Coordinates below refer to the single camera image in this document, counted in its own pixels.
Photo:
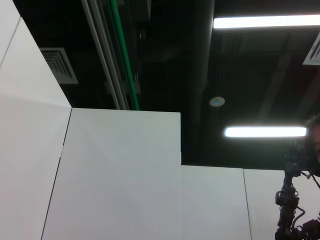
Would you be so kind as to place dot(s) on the fluorescent ceiling light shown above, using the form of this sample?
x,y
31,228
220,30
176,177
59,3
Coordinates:
x,y
262,21
262,132

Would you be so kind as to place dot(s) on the green ceiling pipe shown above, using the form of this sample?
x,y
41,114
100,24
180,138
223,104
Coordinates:
x,y
125,55

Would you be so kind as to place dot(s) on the white ceiling air vent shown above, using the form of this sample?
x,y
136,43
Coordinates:
x,y
58,65
313,53

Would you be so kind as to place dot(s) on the round ceiling smoke detector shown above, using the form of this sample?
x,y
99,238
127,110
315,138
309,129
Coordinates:
x,y
217,101

